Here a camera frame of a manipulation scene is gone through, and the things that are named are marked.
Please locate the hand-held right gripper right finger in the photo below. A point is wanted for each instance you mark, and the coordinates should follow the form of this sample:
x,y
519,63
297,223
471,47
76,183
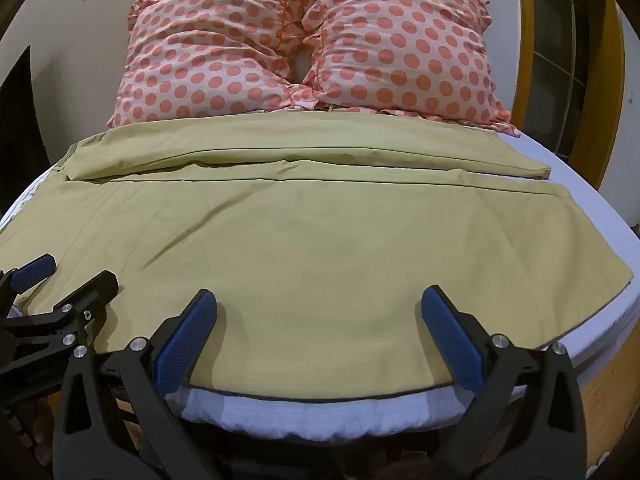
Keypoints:
x,y
450,342

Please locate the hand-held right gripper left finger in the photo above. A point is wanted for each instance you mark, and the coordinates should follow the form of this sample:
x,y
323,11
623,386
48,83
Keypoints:
x,y
182,342

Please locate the bed with white sheet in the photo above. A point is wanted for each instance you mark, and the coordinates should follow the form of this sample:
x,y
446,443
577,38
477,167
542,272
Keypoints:
x,y
590,205

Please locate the olive yellow bed sheet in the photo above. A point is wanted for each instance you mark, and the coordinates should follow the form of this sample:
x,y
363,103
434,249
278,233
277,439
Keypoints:
x,y
320,260

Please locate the pink polka dot pillow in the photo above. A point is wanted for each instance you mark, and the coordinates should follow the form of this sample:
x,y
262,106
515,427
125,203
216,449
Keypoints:
x,y
405,45
200,55

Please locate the dark furniture panel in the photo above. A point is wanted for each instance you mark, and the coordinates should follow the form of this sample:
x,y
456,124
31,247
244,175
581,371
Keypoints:
x,y
20,120

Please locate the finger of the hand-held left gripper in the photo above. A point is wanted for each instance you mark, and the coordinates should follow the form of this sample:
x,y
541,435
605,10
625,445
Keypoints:
x,y
85,300
34,267

